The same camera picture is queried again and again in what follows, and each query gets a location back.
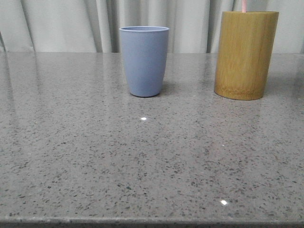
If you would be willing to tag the pink chopstick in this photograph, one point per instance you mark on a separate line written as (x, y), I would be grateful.
(244, 6)

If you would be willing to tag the grey curtain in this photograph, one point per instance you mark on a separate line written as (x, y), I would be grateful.
(93, 25)

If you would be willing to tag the blue plastic cup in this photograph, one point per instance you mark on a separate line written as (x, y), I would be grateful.
(144, 50)

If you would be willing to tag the bamboo wooden cup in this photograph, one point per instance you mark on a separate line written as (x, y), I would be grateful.
(245, 49)

